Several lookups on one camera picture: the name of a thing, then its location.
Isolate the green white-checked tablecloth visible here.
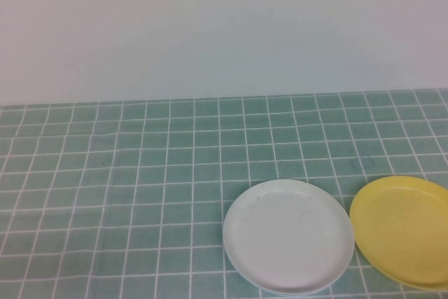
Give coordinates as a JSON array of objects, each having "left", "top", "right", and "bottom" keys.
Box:
[{"left": 0, "top": 88, "right": 448, "bottom": 299}]

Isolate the white round plastic plate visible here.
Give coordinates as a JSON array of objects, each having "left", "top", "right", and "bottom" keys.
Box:
[{"left": 223, "top": 179, "right": 355, "bottom": 293}]

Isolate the yellow round plastic plate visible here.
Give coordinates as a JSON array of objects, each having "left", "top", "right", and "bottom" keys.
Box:
[{"left": 349, "top": 176, "right": 448, "bottom": 291}]

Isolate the light blue round plastic plate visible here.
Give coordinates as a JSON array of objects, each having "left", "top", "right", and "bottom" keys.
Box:
[{"left": 223, "top": 246, "right": 328, "bottom": 296}]

